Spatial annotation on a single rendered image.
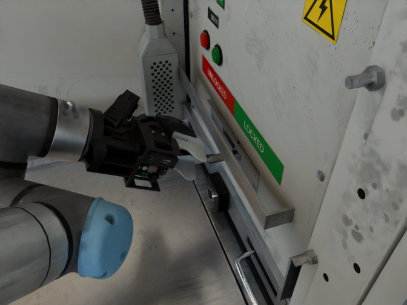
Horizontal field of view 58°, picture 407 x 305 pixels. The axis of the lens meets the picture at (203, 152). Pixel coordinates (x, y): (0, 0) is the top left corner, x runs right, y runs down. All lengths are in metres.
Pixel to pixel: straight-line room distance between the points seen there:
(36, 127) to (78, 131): 0.05
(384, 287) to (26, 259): 0.26
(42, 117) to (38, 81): 0.57
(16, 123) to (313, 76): 0.31
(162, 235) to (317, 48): 0.47
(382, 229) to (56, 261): 0.25
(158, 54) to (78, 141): 0.31
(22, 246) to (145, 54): 0.48
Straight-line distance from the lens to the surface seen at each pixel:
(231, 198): 0.67
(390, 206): 0.26
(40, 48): 0.97
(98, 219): 0.36
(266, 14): 0.45
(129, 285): 0.66
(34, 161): 0.92
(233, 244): 0.70
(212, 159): 0.59
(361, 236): 0.29
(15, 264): 0.31
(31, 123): 0.45
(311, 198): 0.43
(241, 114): 0.56
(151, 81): 0.74
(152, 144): 0.48
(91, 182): 0.83
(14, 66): 1.02
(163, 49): 0.71
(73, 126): 0.46
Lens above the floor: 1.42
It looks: 42 degrees down
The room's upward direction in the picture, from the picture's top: straight up
